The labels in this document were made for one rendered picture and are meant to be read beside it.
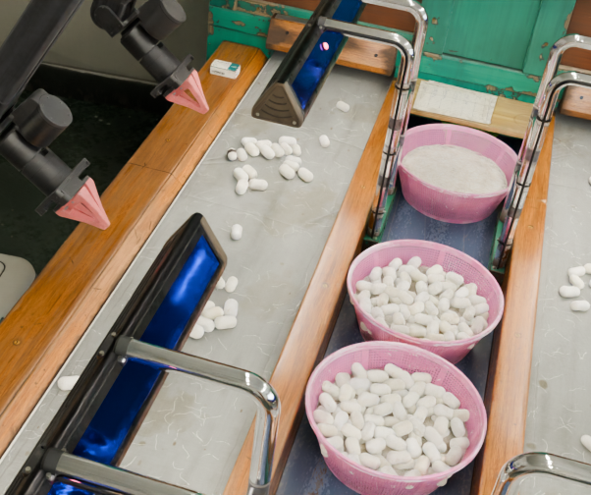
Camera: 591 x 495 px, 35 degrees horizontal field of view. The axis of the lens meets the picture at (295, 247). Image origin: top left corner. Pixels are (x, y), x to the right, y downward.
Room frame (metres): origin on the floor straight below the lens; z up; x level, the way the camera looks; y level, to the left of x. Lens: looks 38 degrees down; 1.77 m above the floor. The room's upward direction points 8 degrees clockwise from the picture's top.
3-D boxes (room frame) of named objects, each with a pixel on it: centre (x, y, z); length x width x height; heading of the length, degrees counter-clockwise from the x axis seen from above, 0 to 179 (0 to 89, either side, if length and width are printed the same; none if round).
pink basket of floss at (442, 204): (1.66, -0.31, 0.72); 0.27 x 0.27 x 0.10
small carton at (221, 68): (1.89, 0.21, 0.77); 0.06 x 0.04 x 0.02; 80
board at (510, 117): (1.87, -0.35, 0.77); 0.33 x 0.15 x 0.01; 80
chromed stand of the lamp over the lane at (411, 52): (1.52, -0.08, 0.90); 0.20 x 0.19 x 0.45; 170
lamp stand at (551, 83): (1.45, -0.47, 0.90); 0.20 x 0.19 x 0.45; 170
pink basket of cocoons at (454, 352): (1.23, -0.23, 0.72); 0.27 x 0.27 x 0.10
